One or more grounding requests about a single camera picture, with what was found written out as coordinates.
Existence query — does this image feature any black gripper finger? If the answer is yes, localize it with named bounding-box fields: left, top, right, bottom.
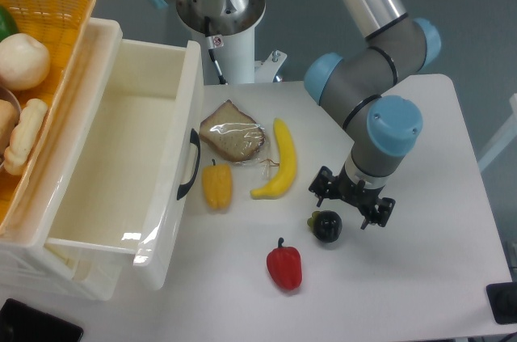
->
left=359, top=197, right=396, bottom=230
left=309, top=166, right=335, bottom=207

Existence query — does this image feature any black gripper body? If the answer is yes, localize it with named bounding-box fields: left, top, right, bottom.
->
left=334, top=173, right=384, bottom=213

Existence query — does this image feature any dark purple mangosteen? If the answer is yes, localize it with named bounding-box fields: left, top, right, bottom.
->
left=306, top=210, right=343, bottom=243

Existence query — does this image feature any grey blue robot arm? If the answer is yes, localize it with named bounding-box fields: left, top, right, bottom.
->
left=150, top=0, right=441, bottom=226

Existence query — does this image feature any yellow banana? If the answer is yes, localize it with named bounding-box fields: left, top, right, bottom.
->
left=250, top=118, right=297, bottom=200

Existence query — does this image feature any red bell pepper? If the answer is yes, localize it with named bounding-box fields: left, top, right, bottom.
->
left=267, top=237, right=303, bottom=291

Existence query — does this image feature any yellow bell pepper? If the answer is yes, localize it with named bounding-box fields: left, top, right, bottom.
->
left=201, top=159, right=233, bottom=209

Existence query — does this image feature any wrapped brown bread slice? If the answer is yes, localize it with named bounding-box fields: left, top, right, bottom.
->
left=200, top=99, right=278, bottom=179

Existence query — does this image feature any black device bottom right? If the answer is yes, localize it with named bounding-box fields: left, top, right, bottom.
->
left=485, top=282, right=516, bottom=325

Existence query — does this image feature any black device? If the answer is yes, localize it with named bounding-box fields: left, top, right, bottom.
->
left=1, top=298, right=84, bottom=341
left=485, top=282, right=516, bottom=325

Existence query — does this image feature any white plastic drawer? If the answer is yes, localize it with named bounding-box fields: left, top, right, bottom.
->
left=45, top=40, right=204, bottom=300

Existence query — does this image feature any beige peanut shaped bread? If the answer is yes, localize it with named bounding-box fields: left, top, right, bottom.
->
left=3, top=99, right=48, bottom=175

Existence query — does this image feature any white plastic drawer cabinet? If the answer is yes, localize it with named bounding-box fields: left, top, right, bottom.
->
left=0, top=17, right=124, bottom=302

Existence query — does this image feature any orange woven basket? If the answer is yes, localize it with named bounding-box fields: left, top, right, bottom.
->
left=0, top=0, right=99, bottom=232

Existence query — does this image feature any light brown bread roll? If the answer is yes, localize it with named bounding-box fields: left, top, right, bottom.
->
left=0, top=99, right=19, bottom=154

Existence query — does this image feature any white round bun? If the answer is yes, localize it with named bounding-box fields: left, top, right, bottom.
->
left=1, top=33, right=51, bottom=91

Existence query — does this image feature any black device bottom left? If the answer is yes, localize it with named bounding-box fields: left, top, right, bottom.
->
left=1, top=298, right=84, bottom=341

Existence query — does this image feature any green vegetable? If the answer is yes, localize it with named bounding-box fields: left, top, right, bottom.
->
left=0, top=6, right=19, bottom=41

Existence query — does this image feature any black drawer handle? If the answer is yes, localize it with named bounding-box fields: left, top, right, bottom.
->
left=176, top=129, right=201, bottom=201

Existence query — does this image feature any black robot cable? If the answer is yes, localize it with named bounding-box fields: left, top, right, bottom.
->
left=204, top=16, right=229, bottom=86

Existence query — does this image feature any white frame right edge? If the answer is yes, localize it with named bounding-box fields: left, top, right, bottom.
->
left=477, top=94, right=516, bottom=172

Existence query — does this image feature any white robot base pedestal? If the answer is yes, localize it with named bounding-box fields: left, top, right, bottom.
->
left=176, top=0, right=287, bottom=85

